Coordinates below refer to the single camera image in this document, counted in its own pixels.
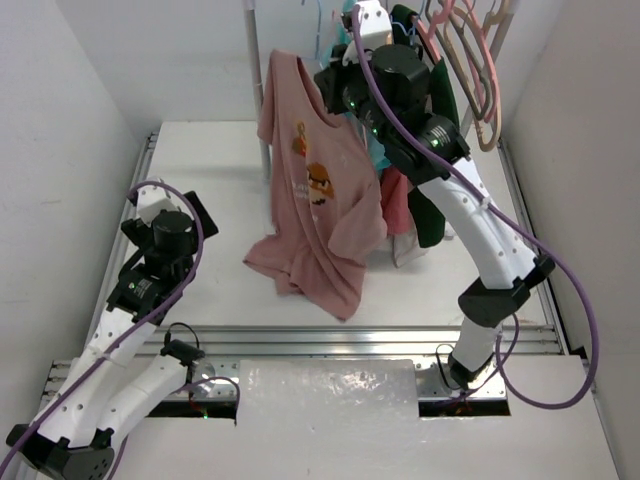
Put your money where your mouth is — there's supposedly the light blue wire hanger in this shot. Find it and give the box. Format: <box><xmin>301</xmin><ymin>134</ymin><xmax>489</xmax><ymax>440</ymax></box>
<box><xmin>299</xmin><ymin>0</ymin><xmax>332</xmax><ymax>68</ymax></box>

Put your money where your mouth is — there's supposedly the beige plastic hanger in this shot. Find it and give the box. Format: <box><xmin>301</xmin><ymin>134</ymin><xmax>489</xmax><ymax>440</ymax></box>
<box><xmin>436</xmin><ymin>1</ymin><xmax>513</xmax><ymax>152</ymax></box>

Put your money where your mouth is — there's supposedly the pink t shirt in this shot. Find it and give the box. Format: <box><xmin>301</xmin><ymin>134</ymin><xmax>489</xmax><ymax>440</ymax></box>
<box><xmin>244</xmin><ymin>50</ymin><xmax>387</xmax><ymax>321</ymax></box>

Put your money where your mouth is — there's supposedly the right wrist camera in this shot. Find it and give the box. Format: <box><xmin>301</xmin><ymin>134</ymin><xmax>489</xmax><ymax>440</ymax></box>
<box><xmin>343</xmin><ymin>0</ymin><xmax>392</xmax><ymax>50</ymax></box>

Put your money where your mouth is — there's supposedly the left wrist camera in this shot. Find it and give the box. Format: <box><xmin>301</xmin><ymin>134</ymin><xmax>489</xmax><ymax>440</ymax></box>
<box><xmin>136</xmin><ymin>185</ymin><xmax>180</xmax><ymax>226</ymax></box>

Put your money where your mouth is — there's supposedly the coral hanging t shirt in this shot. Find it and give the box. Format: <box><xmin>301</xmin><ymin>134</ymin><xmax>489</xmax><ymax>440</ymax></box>
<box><xmin>380</xmin><ymin>167</ymin><xmax>415</xmax><ymax>236</ymax></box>

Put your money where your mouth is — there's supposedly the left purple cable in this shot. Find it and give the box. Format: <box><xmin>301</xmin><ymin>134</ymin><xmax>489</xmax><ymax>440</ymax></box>
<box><xmin>4</xmin><ymin>180</ymin><xmax>205</xmax><ymax>480</ymax></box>

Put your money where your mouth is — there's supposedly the white foam sheet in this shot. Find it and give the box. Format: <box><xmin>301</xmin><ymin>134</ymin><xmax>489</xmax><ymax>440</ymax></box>
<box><xmin>239</xmin><ymin>359</ymin><xmax>419</xmax><ymax>425</ymax></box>

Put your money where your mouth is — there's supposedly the pink plastic hanger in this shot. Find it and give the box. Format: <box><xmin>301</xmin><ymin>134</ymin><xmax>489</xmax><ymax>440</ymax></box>
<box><xmin>410</xmin><ymin>1</ymin><xmax>501</xmax><ymax>123</ymax></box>

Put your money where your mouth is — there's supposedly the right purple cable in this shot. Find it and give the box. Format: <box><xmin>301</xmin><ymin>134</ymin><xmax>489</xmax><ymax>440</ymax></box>
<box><xmin>349</xmin><ymin>3</ymin><xmax>600</xmax><ymax>412</ymax></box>

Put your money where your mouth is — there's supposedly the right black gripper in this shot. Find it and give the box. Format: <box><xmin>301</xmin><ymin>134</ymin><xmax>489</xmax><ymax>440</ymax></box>
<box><xmin>319</xmin><ymin>41</ymin><xmax>397</xmax><ymax>146</ymax></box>

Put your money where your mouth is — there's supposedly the dark green hanging shirt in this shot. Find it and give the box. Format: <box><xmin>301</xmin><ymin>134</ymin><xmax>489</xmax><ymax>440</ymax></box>
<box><xmin>389</xmin><ymin>3</ymin><xmax>461</xmax><ymax>249</ymax></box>

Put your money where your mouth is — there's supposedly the white hanging cloth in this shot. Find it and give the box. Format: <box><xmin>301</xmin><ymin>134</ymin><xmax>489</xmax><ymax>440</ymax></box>
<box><xmin>391</xmin><ymin>230</ymin><xmax>429</xmax><ymax>268</ymax></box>

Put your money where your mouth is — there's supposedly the purple cable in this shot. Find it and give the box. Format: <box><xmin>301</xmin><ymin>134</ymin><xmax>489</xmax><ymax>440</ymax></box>
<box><xmin>349</xmin><ymin>3</ymin><xmax>600</xmax><ymax>412</ymax></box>
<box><xmin>4</xmin><ymin>180</ymin><xmax>205</xmax><ymax>480</ymax></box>

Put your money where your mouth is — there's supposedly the grey metal rack pole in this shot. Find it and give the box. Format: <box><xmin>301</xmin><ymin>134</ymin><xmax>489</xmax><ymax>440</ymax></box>
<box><xmin>242</xmin><ymin>0</ymin><xmax>272</xmax><ymax>183</ymax></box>

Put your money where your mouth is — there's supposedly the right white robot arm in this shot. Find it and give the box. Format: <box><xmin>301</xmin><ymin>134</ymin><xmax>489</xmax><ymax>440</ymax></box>
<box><xmin>314</xmin><ymin>44</ymin><xmax>555</xmax><ymax>388</ymax></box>

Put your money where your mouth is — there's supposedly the teal hanging t shirt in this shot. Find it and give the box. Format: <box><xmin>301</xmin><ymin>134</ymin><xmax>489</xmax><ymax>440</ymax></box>
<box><xmin>320</xmin><ymin>9</ymin><xmax>391</xmax><ymax>174</ymax></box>

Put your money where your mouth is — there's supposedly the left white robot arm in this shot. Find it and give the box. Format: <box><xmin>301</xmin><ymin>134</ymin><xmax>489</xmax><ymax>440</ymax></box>
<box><xmin>1</xmin><ymin>181</ymin><xmax>219</xmax><ymax>479</ymax></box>

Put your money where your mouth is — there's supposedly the aluminium rail frame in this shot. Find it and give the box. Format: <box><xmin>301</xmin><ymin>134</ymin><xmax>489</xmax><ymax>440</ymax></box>
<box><xmin>42</xmin><ymin>130</ymin><xmax>571</xmax><ymax>406</ymax></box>

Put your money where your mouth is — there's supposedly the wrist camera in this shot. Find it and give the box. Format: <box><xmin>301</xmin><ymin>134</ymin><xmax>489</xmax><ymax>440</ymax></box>
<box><xmin>343</xmin><ymin>0</ymin><xmax>392</xmax><ymax>50</ymax></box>
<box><xmin>136</xmin><ymin>185</ymin><xmax>180</xmax><ymax>226</ymax></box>

